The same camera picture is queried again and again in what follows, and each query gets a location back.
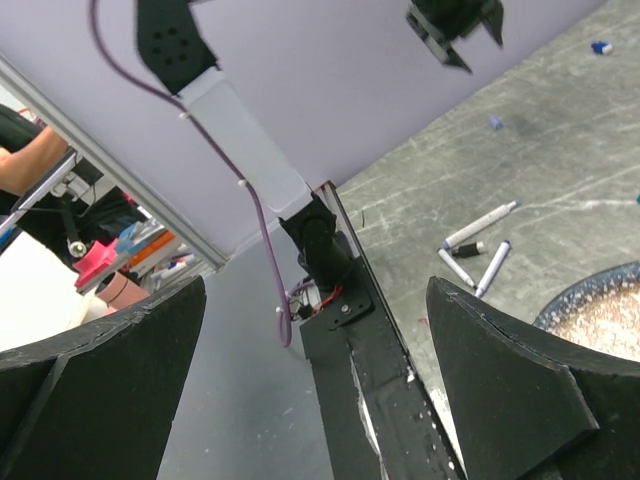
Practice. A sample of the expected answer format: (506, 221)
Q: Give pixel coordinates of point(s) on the person forearm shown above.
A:
(22, 169)

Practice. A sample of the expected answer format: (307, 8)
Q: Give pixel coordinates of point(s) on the white pen light blue tip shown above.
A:
(479, 224)

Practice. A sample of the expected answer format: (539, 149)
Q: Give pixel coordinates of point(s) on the dark blue pen cap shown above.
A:
(601, 48)

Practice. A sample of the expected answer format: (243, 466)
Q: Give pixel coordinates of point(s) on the black base frame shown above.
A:
(378, 419)

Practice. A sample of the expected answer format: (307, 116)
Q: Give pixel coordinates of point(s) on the pink cup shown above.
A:
(118, 292)

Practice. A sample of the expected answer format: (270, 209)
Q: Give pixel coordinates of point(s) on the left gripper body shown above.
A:
(439, 23)

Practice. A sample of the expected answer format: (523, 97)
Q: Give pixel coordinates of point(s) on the white pen dark blue tip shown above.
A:
(493, 268)

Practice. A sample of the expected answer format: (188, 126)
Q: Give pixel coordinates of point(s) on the white pen black tip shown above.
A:
(452, 264)

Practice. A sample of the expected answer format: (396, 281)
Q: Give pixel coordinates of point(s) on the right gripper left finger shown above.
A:
(98, 401)

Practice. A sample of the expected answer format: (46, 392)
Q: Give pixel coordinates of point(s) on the speckled blue rim plate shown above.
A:
(600, 312)

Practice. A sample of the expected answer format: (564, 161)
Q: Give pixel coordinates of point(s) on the black pen cap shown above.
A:
(469, 250)

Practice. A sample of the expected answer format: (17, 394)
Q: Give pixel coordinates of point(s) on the light blue pen cap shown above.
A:
(495, 122)

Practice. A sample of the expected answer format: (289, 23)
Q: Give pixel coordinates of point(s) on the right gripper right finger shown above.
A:
(527, 404)

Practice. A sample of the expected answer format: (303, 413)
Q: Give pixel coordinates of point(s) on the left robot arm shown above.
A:
(290, 93)

